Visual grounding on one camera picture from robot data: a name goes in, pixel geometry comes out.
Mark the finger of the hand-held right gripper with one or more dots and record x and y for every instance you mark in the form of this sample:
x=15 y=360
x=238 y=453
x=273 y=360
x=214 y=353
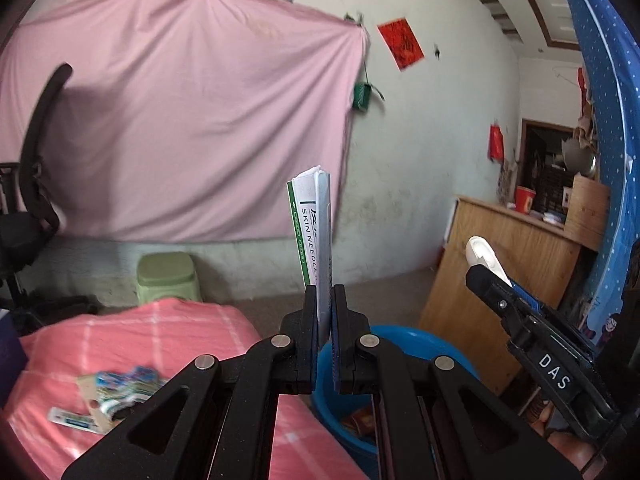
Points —
x=530 y=302
x=492 y=292

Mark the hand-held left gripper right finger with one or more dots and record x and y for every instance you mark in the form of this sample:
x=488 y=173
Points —
x=337 y=360

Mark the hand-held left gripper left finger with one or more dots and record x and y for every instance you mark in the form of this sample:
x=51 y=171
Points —
x=310 y=320

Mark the white plastic object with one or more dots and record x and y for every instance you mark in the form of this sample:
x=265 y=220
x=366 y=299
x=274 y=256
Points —
x=482 y=252

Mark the red packet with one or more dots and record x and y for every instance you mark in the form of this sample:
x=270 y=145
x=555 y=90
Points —
x=360 y=420

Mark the blue plastic bucket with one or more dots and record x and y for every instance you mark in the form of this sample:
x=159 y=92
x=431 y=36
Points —
x=425 y=342

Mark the white green paper box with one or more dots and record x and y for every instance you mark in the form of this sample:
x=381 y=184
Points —
x=315 y=220

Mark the colourful blue wrapper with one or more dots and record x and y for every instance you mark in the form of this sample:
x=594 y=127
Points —
x=130 y=382

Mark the wooden cabinet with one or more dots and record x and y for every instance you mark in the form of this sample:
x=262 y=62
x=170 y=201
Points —
x=450 y=285

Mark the red cup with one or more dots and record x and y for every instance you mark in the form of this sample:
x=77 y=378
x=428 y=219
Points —
x=525 y=200

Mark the light wooden box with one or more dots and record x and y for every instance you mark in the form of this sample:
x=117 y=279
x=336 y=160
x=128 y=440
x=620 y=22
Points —
x=587 y=210

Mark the pink checked tablecloth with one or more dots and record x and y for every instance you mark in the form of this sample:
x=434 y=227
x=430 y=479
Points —
x=175 y=325

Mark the green plastic stool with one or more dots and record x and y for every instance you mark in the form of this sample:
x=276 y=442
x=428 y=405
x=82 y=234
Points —
x=167 y=275

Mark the red hanging bag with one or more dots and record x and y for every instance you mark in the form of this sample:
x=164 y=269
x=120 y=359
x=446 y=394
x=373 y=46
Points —
x=496 y=142

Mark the green hanging basket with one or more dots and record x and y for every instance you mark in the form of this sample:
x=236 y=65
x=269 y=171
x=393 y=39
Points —
x=361 y=96

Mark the blue printed curtain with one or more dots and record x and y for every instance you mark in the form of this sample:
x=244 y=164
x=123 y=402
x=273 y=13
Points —
x=610 y=85

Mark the white green printed wrapper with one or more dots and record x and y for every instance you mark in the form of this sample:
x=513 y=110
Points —
x=70 y=417

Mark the red paper poster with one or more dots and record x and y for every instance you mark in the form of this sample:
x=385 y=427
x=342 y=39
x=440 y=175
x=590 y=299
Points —
x=400 y=42

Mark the black office chair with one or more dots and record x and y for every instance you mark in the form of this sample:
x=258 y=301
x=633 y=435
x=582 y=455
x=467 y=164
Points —
x=31 y=160

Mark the pink wall sheet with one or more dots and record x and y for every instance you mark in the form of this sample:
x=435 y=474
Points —
x=200 y=110

